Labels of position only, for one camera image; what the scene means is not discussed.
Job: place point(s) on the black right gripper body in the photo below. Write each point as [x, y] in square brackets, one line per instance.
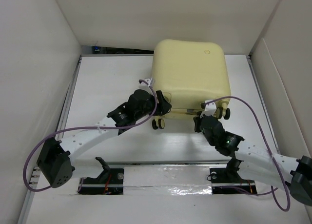
[197, 126]

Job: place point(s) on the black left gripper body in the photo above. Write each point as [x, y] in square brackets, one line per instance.
[141, 114]

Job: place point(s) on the yellow hard-shell suitcase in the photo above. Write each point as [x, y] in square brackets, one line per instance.
[188, 73]

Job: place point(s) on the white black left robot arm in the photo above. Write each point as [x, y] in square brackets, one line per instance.
[56, 159]

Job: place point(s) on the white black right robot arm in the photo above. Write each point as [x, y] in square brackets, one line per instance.
[250, 162]

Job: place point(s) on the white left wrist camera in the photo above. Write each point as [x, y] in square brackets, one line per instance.
[148, 82]

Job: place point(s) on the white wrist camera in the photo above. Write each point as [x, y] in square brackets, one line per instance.
[209, 108]
[148, 82]

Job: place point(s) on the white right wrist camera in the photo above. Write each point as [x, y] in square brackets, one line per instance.
[209, 108]

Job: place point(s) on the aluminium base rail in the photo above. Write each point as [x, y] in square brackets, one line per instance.
[165, 179]

